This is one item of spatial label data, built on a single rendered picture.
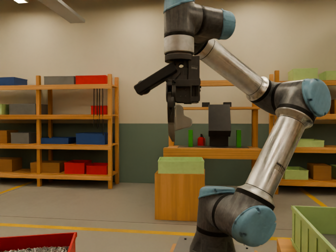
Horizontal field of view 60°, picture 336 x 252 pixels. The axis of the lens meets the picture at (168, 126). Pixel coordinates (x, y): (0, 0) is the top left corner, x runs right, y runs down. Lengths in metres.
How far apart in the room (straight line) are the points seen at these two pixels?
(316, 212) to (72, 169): 5.15
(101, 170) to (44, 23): 3.46
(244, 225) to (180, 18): 0.54
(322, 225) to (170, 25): 1.09
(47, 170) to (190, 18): 5.81
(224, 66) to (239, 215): 0.45
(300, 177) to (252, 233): 4.93
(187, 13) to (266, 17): 5.67
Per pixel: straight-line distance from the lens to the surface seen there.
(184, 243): 1.12
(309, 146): 5.72
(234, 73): 0.96
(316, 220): 1.46
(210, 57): 0.92
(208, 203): 0.94
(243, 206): 0.85
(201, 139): 5.82
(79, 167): 6.02
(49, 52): 7.00
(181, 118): 0.71
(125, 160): 6.25
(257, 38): 6.25
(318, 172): 5.86
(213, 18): 0.78
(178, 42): 0.72
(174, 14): 0.74
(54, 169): 6.31
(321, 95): 0.98
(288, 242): 1.49
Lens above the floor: 1.34
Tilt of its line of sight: 1 degrees down
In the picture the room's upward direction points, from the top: straight up
